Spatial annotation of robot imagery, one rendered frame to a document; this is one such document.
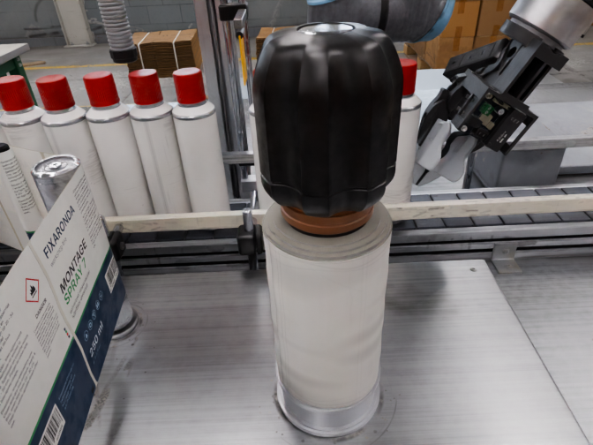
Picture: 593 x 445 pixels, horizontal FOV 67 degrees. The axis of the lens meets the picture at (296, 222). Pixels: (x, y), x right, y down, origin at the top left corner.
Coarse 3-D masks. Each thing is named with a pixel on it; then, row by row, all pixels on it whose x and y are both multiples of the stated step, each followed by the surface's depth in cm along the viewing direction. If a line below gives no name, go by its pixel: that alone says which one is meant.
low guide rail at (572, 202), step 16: (400, 208) 57; (416, 208) 57; (432, 208) 57; (448, 208) 57; (464, 208) 57; (480, 208) 57; (496, 208) 57; (512, 208) 58; (528, 208) 58; (544, 208) 58; (560, 208) 58; (576, 208) 58; (592, 208) 58; (112, 224) 58; (128, 224) 58; (144, 224) 58; (160, 224) 58; (176, 224) 58; (192, 224) 58; (208, 224) 58; (224, 224) 58; (240, 224) 58
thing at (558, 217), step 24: (456, 192) 66; (480, 192) 66; (504, 192) 65; (528, 192) 65; (552, 192) 65; (576, 192) 65; (480, 216) 61; (504, 216) 60; (528, 216) 60; (552, 216) 60; (576, 216) 60; (144, 240) 60; (168, 240) 60
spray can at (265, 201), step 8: (256, 136) 53; (256, 144) 54; (256, 152) 55; (256, 160) 56; (256, 168) 56; (256, 176) 57; (264, 192) 57; (264, 200) 58; (272, 200) 58; (264, 208) 59
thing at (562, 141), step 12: (444, 144) 61; (516, 144) 61; (528, 144) 61; (540, 144) 61; (552, 144) 61; (564, 144) 61; (576, 144) 61; (588, 144) 61; (228, 156) 61; (240, 156) 61; (252, 156) 61
